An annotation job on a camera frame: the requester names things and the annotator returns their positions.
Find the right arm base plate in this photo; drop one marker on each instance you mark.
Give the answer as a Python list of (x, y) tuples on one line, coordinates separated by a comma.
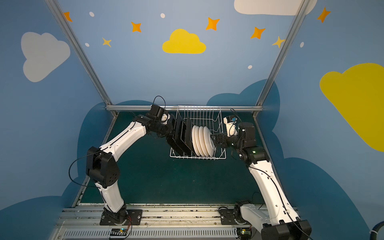
[(231, 216)]

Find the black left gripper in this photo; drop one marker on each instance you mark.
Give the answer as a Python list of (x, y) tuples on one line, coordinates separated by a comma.
[(175, 130)]

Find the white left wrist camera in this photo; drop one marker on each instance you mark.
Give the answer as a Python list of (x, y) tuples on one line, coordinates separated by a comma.
[(165, 118)]

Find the white round plate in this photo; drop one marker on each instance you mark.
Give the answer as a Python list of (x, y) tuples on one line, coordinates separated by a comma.
[(198, 143), (210, 146), (202, 140), (196, 150)]

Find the aluminium corner post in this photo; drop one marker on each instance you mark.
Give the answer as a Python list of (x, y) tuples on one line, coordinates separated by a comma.
[(303, 10), (64, 24)]

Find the left small circuit board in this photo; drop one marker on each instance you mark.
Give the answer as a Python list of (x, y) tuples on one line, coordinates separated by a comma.
[(118, 234)]

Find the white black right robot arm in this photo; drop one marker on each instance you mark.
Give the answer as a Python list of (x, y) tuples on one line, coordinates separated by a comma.
[(281, 221)]

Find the black hose corner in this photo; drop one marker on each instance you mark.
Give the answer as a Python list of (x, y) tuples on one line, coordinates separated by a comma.
[(375, 230)]

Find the aluminium right corner post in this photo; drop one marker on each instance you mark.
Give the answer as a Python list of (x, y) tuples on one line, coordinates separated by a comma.
[(303, 10)]

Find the aluminium left corner post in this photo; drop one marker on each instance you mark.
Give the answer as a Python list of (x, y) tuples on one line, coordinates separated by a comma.
[(64, 24)]

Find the white wire dish rack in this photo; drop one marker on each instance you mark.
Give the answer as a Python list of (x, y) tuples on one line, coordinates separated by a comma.
[(204, 118)]

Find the aluminium back frame rail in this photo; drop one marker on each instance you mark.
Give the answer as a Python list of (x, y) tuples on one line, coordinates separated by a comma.
[(134, 108)]

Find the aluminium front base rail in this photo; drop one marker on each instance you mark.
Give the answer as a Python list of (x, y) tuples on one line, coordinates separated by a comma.
[(159, 222)]

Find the floral square plate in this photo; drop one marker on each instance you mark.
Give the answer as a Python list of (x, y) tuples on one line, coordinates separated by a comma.
[(170, 138), (180, 135)]

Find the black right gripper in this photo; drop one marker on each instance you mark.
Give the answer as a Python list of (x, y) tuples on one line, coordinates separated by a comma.
[(221, 141)]

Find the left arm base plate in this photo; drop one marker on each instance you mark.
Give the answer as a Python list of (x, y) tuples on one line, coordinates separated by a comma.
[(121, 218)]

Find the small circuit board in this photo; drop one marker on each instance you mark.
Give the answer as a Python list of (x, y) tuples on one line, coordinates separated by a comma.
[(244, 234), (118, 234)]

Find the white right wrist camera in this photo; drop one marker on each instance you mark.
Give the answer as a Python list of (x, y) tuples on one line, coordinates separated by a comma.
[(230, 123)]

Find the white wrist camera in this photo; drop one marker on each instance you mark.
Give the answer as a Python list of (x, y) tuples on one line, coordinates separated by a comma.
[(230, 123), (165, 118)]

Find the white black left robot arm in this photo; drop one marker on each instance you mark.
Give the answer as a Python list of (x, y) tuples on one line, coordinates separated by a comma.
[(102, 167)]

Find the right small circuit board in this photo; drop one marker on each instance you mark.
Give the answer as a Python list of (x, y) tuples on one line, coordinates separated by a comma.
[(244, 234)]

